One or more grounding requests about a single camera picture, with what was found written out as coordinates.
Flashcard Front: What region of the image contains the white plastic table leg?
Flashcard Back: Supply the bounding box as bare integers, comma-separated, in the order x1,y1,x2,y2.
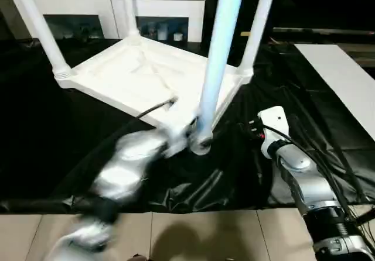
237,0,278,76
11,0,73,82
120,0,141,39
187,0,247,156

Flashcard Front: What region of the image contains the white plastic table top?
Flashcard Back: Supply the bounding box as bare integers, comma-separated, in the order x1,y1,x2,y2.
55,35,254,156

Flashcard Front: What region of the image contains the tall black cabinet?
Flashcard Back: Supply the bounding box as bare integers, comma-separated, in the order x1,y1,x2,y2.
202,0,273,60

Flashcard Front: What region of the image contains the white board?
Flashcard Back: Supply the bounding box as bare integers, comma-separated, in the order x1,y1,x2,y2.
294,43,375,142

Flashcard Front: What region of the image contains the black bar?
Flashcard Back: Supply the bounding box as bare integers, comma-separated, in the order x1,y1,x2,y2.
272,28,375,37

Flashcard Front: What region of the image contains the white cabinet with glass doors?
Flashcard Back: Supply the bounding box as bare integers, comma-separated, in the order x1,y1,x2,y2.
8,0,207,44

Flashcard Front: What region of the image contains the black mat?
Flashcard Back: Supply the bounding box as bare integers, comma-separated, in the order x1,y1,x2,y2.
0,37,375,215

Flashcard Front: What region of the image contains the grey curtain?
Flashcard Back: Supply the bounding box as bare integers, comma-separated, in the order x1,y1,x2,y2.
0,0,18,41

